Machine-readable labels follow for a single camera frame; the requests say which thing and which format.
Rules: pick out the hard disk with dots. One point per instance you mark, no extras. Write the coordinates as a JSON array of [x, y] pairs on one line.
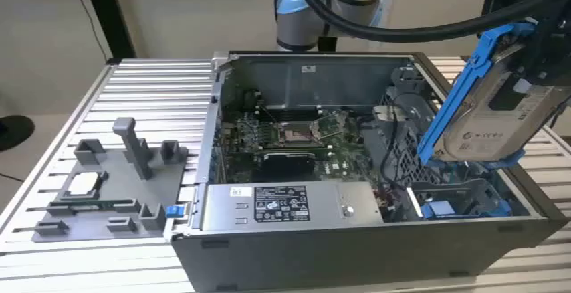
[[481, 135]]

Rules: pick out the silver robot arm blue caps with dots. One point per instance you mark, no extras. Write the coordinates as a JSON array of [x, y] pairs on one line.
[[302, 22]]

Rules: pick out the black disk bay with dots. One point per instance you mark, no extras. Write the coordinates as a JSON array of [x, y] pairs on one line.
[[472, 192]]

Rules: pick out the empty blue disk carrier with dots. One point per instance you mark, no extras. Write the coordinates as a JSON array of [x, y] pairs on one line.
[[439, 210]]

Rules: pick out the black RAM slot bank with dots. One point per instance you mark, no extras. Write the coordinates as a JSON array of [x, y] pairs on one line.
[[292, 146], [285, 114]]

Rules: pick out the grey perforated drive cage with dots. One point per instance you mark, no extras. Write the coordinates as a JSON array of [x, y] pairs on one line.
[[414, 169]]

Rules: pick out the green motherboard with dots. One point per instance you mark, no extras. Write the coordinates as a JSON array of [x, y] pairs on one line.
[[338, 146]]

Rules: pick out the CPU socket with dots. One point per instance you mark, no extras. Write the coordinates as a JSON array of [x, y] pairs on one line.
[[293, 134]]

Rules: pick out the black heat sink block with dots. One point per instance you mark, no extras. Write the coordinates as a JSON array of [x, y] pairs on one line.
[[285, 165]]

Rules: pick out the grey power supply unit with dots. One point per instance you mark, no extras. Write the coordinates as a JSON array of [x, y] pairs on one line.
[[276, 206]]

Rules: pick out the open black PC case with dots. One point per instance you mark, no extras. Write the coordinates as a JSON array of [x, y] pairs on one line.
[[312, 259]]

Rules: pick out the blue case latch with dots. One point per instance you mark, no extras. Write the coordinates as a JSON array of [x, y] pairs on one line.
[[173, 211]]

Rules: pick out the grey parts rack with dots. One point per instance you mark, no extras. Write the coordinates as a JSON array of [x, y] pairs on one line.
[[116, 186]]

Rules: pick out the green RAM stick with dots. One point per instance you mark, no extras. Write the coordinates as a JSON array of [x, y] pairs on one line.
[[93, 202]]

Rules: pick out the silver CPU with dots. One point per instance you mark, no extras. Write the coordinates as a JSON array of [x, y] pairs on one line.
[[81, 183]]

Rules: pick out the black round chair base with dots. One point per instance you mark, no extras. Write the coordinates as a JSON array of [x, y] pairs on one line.
[[13, 132]]

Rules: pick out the black metal frame post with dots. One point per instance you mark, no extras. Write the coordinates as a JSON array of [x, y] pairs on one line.
[[110, 15]]

